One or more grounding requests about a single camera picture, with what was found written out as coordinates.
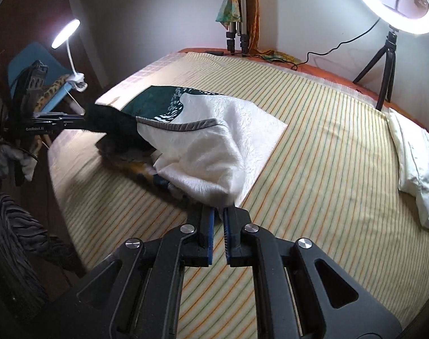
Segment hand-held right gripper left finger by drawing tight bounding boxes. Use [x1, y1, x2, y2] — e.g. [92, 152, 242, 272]
[49, 207, 215, 339]

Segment green white tree print shirt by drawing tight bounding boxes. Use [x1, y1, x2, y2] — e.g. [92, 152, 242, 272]
[86, 85, 288, 210]

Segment leopard print cushion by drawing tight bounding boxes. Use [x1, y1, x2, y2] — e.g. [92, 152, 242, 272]
[34, 74, 73, 114]

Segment person's left hand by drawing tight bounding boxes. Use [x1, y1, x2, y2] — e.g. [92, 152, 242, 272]
[0, 144, 39, 181]

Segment blue chair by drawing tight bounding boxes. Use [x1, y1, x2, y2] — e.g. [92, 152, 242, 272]
[8, 42, 82, 121]

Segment black ring light tripod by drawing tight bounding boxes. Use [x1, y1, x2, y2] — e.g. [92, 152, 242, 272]
[352, 25, 401, 112]

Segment folded white clothes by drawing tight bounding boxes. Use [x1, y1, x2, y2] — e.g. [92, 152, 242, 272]
[387, 108, 429, 236]

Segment white lamp cable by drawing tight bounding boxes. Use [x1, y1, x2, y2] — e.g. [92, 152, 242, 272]
[68, 90, 87, 114]

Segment striped yellow tablecloth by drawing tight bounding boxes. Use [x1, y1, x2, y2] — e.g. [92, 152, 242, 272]
[47, 51, 429, 330]

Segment person's zebra striped clothing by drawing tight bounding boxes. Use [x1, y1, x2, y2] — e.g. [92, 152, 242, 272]
[0, 191, 82, 312]

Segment orange scarf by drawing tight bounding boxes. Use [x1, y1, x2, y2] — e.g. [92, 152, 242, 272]
[248, 0, 304, 66]

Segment white clip desk lamp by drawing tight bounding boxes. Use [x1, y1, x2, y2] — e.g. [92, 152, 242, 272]
[51, 18, 89, 93]

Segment colourful knotted scarf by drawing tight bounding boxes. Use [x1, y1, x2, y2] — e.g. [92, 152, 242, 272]
[216, 0, 244, 29]

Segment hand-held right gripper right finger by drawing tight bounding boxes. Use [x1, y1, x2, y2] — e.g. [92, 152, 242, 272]
[222, 207, 403, 339]

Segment black gooseneck phone holder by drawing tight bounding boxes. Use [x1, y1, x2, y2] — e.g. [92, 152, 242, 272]
[394, 0, 429, 19]

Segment silver tripod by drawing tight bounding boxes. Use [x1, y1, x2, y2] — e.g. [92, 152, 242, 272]
[225, 0, 253, 56]

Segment black ring light cable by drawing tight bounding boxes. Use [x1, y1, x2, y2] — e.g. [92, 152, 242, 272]
[290, 18, 382, 72]

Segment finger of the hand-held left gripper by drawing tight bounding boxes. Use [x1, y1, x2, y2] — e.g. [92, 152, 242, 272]
[34, 111, 92, 130]

